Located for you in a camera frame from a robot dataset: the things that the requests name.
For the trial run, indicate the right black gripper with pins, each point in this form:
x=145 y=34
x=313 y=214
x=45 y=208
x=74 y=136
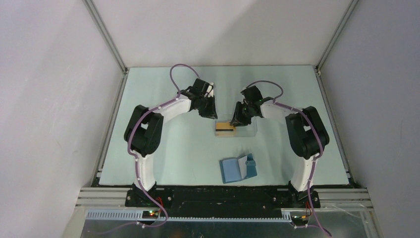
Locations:
x=237 y=119

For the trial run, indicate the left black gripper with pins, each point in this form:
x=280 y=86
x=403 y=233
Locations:
x=211 y=113

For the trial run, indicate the clear acrylic box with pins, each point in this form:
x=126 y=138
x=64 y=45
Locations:
x=241 y=131

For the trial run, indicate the blue card holder wallet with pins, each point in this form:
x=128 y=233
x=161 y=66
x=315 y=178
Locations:
x=238 y=169

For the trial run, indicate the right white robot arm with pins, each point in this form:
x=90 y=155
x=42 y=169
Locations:
x=306 y=131

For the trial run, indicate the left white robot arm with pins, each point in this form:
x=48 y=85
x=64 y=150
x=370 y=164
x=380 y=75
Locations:
x=144 y=130

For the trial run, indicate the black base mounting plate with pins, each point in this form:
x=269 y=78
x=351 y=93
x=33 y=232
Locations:
x=222 y=201

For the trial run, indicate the left aluminium frame rail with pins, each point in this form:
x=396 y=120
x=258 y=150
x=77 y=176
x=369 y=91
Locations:
x=113 y=98

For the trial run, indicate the aluminium frame rail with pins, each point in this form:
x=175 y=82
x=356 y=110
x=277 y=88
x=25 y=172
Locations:
x=318 y=69
x=113 y=98

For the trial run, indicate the right aluminium frame rail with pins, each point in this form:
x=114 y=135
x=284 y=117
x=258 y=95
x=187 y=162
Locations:
x=318 y=69

